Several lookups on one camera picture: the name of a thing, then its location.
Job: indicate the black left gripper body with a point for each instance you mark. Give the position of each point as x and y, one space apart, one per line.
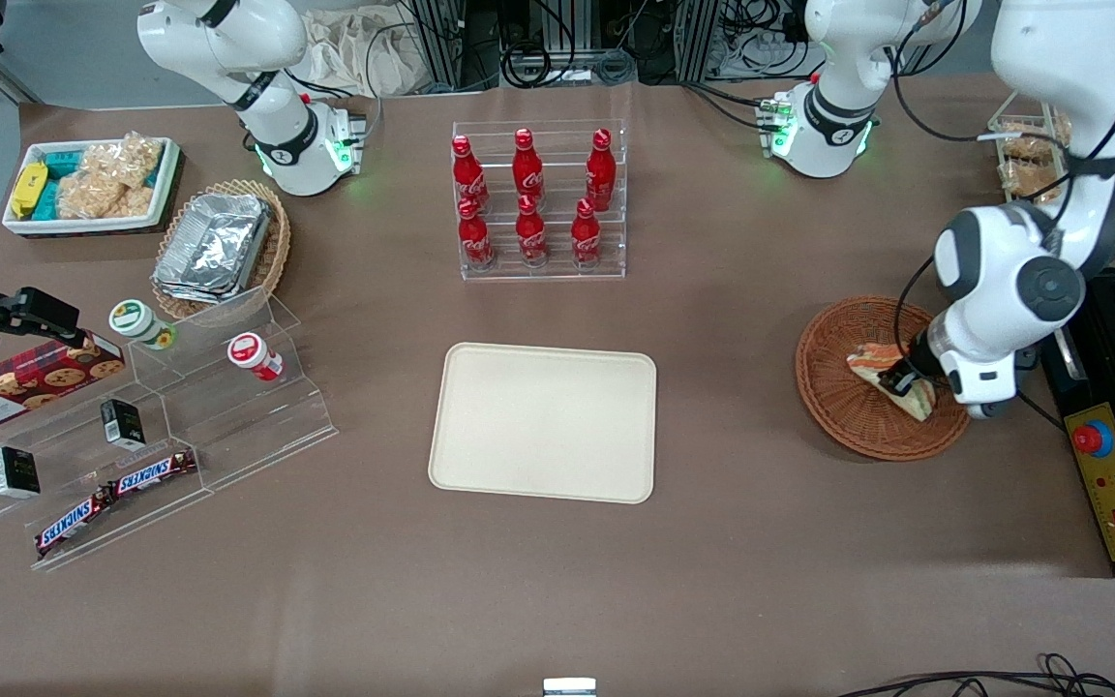
918 361

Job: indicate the triangular sandwich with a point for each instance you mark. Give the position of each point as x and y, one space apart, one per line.
872 363

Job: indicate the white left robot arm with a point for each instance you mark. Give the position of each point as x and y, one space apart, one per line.
1003 281

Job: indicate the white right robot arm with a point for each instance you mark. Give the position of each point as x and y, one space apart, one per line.
277 126

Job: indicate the brown round wicker basket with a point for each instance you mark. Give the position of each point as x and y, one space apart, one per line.
838 407

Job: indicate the tan oval wicker basket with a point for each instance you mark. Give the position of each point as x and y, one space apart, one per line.
272 257

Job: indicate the cream plastic serving tray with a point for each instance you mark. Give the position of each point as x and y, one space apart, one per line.
543 421

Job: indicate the red tartan cookie box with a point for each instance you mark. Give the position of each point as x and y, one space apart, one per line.
25 382

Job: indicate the green lid yoghurt cup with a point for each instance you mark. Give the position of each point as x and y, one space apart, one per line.
136 321

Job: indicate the teal snack pack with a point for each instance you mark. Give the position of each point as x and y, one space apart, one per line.
48 200
62 162

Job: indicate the yellow snack pack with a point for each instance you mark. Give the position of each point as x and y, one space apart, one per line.
28 189

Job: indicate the small black box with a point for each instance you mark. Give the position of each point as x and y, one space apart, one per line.
122 424
15 472

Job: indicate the clear bag rice crackers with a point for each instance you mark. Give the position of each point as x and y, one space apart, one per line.
141 160
88 189

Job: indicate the clear acrylic stepped stand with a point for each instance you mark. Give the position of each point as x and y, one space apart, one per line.
228 426
64 455

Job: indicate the black appliance cabinet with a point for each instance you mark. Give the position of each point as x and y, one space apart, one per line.
1066 387

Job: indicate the white rectangular snack bin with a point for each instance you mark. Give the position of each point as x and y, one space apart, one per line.
165 184

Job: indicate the stacked aluminium foil containers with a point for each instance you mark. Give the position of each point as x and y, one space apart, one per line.
214 247

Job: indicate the brown Snickers bar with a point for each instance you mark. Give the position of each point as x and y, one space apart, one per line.
153 471
74 523

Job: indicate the red emergency stop button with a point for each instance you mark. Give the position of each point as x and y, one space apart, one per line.
1092 439

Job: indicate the red lid yoghurt cup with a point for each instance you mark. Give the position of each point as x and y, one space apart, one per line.
250 352

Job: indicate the red cola bottle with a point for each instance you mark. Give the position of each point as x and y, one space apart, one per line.
474 240
527 166
586 237
467 179
600 172
530 234

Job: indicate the clear acrylic bottle rack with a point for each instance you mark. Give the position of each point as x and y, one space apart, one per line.
557 145

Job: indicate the beige crumpled cloth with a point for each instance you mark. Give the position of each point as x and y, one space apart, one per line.
364 48

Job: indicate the aluminium profile frame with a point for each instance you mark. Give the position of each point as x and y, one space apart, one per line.
698 39
451 44

